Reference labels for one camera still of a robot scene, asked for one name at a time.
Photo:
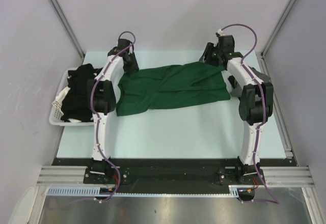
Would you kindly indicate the white plastic basket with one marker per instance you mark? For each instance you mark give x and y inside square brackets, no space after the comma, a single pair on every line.
[55,113]

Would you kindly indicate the white t shirt in basket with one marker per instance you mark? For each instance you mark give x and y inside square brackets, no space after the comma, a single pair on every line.
[58,100]

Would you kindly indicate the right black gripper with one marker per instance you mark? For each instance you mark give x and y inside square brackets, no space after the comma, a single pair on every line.
[206,56]

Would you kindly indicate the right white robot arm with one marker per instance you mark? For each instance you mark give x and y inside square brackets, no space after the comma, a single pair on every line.
[255,102]

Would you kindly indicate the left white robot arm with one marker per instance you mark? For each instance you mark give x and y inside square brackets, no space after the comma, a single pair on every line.
[103,94]

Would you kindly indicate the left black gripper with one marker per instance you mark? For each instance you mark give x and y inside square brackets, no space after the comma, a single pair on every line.
[134,66]

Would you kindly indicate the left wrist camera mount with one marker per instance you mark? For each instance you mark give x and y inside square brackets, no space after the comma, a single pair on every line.
[131,49]

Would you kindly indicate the aluminium corner post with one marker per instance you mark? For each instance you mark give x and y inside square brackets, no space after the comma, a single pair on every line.
[67,27]
[281,21]

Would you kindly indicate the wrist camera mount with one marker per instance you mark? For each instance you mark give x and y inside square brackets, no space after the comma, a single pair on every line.
[131,49]
[220,38]

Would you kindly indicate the green t shirt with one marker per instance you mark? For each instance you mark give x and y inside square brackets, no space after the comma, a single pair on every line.
[171,87]

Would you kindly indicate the right aluminium corner post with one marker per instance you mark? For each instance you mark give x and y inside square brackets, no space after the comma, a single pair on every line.
[281,21]

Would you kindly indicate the black t shirt in basket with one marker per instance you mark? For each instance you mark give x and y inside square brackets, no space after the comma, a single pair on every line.
[78,78]

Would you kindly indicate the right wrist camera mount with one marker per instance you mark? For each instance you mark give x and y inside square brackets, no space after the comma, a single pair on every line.
[220,38]

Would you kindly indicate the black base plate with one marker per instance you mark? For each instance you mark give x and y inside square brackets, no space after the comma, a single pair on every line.
[150,187]

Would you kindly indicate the blue slotted cable duct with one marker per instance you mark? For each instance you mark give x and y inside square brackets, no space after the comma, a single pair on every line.
[73,190]

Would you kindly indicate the left aluminium corner post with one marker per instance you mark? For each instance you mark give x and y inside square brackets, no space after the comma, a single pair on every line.
[67,27]

